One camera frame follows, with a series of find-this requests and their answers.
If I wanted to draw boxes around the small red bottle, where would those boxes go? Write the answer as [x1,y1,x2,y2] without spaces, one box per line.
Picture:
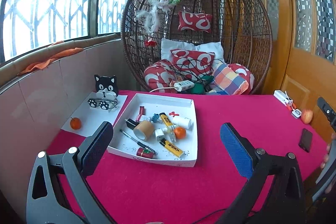
[137,147,155,159]

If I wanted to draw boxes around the black ballpoint pen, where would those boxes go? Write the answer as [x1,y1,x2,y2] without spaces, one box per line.
[120,129,156,154]

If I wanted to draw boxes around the brown packing tape roll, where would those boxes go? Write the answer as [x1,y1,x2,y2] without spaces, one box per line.
[133,121,155,141]

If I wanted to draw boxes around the orange tangerine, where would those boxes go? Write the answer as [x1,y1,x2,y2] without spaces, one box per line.
[173,127,187,139]

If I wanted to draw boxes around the small white medicine box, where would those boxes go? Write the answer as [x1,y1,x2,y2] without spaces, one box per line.
[137,115,151,122]

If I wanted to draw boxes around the white charger plug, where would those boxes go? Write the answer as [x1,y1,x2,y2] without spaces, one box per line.
[154,128,165,141]

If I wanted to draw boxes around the red pencil lead box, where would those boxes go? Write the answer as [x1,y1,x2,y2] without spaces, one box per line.
[136,106,145,122]

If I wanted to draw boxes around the blue binder clip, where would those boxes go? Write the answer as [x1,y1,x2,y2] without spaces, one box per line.
[151,113,162,123]

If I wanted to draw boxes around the black smartphone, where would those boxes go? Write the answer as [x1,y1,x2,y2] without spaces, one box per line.
[298,128,313,153]

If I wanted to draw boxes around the red apple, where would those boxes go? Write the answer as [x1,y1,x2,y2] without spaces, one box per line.
[301,109,313,124]

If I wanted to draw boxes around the tangerine on white sheet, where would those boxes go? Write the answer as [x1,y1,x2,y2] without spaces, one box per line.
[70,117,82,130]

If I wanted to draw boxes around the white stapler box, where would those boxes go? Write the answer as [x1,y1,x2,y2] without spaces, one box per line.
[273,90,293,106]

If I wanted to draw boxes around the eyeglasses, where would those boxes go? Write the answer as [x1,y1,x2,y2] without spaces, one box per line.
[87,98,118,110]

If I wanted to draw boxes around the white cardboard tray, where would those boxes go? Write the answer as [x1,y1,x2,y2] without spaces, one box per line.
[107,93,198,167]

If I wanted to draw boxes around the black cat phone stand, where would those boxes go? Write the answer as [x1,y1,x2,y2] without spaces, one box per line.
[94,75,119,100]

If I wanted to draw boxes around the plaid colourful cushion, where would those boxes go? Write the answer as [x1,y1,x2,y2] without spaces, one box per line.
[209,63,249,96]

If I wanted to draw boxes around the red round cushion right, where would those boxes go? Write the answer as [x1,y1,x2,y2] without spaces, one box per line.
[228,63,255,95]

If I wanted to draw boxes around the orange cloth on ledge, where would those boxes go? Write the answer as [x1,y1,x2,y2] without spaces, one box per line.
[17,40,86,76]

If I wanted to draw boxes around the green cushion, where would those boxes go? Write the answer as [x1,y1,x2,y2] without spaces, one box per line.
[186,75,214,95]

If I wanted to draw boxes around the white power strip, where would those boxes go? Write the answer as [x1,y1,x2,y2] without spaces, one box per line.
[150,80,195,93]

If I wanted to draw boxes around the round red white cushion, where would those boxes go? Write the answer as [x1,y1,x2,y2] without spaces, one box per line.
[143,59,181,94]

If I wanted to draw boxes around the small red white pillow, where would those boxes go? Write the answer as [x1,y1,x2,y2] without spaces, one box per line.
[178,11,213,34]

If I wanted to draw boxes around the wicker egg chair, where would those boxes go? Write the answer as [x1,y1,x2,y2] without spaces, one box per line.
[121,0,272,93]

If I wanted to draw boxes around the white dreamcatcher ornament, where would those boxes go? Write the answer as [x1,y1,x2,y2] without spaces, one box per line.
[135,0,181,47]

